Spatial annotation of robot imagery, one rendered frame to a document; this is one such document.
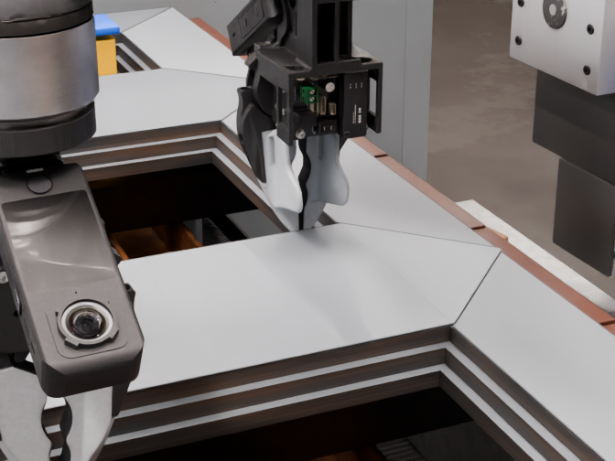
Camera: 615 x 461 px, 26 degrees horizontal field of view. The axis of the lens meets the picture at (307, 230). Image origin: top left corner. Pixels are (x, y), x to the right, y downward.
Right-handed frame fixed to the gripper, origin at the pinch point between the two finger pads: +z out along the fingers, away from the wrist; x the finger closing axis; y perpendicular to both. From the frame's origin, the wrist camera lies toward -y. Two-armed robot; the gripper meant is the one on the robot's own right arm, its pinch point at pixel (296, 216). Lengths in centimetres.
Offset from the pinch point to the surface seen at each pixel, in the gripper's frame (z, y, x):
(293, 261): 0.7, 6.0, -2.7
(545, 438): 1.8, 31.6, 2.4
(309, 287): 0.7, 10.5, -3.3
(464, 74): 87, -270, 171
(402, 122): 22, -71, 46
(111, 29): -2.4, -48.2, -1.0
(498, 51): 87, -289, 195
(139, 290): 0.7, 6.3, -14.3
